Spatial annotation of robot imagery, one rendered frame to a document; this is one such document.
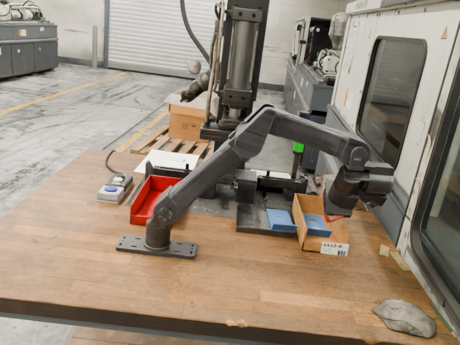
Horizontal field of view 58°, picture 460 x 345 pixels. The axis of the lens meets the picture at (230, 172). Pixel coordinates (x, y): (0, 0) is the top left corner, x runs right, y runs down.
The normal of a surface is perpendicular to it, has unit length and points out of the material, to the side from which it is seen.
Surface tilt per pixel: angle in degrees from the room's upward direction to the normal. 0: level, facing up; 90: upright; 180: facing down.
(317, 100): 90
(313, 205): 90
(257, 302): 0
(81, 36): 90
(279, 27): 90
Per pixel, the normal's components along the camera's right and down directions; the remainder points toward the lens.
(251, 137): -0.01, 0.34
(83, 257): 0.11, -0.93
